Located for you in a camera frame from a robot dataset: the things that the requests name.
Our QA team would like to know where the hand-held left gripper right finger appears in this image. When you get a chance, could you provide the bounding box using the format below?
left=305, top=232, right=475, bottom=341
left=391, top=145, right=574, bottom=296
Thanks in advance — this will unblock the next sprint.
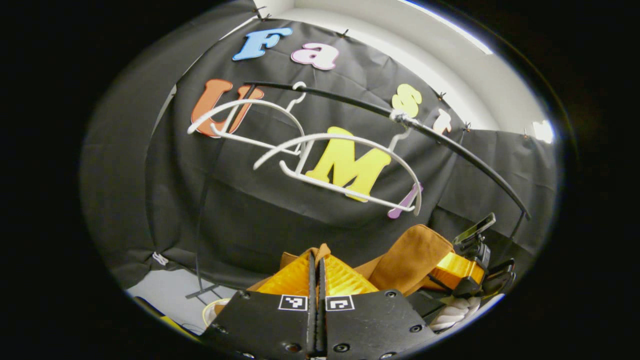
left=318, top=255, right=439, bottom=360

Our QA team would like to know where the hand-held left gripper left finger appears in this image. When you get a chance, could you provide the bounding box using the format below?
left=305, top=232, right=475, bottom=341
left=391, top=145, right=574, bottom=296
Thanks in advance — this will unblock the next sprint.
left=199, top=249, right=319, bottom=360

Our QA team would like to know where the brown shirt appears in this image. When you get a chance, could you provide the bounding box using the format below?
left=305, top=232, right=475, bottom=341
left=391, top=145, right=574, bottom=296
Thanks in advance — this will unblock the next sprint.
left=247, top=224, right=456, bottom=297

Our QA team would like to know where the white laundry hamper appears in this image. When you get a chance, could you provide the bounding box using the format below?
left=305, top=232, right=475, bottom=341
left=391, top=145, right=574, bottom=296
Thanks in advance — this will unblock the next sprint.
left=202, top=298, right=233, bottom=328

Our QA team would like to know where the white plastic hanger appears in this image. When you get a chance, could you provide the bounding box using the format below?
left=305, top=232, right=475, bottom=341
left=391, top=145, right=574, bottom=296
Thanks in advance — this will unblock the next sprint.
left=252, top=111, right=424, bottom=217
left=187, top=81, right=308, bottom=153

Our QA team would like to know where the black clothes rack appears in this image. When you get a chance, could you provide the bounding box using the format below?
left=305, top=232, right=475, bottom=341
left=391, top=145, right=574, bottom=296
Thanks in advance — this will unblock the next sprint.
left=185, top=80, right=532, bottom=300

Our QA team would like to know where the black backdrop cloth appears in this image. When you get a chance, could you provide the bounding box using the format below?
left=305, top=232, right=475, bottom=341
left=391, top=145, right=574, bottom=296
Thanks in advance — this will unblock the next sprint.
left=80, top=0, right=558, bottom=292

